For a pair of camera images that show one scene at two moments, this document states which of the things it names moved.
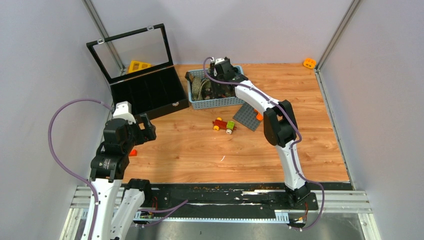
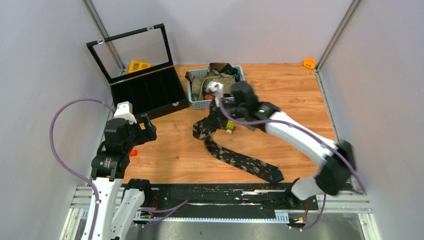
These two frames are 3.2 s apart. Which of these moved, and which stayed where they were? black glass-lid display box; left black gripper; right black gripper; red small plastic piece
Moved: right black gripper
Stayed: black glass-lid display box; left black gripper; red small plastic piece
